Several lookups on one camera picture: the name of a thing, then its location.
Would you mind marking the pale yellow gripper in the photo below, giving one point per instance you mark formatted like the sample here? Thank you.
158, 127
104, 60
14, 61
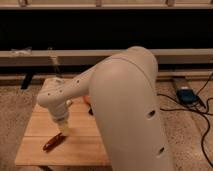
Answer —
64, 128

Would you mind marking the red pepper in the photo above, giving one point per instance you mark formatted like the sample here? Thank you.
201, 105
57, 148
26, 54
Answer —
53, 142

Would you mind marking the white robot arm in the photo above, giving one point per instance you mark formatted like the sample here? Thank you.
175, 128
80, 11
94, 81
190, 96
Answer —
122, 91

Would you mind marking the wooden table board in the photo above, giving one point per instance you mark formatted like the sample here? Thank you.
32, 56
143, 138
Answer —
83, 147

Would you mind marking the orange plate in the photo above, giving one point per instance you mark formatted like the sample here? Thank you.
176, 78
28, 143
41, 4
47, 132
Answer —
86, 99

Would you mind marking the blue power adapter box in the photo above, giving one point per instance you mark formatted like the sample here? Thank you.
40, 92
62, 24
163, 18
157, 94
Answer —
186, 96

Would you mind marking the black bracket leg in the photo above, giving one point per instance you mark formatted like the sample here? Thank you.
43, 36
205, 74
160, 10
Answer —
27, 80

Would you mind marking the wooden rail beam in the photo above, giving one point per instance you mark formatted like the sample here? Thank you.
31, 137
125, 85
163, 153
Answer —
90, 57

